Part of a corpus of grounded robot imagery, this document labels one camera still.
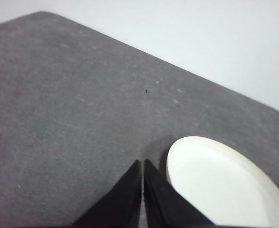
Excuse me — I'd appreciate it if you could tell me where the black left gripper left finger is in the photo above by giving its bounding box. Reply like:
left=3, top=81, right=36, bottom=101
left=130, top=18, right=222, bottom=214
left=71, top=159, right=143, bottom=228

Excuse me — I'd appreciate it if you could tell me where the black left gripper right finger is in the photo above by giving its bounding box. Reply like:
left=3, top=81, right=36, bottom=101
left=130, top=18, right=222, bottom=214
left=142, top=158, right=216, bottom=228

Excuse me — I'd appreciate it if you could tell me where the white round plate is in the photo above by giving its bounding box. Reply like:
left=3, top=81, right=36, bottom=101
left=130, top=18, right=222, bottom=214
left=165, top=135, right=279, bottom=228

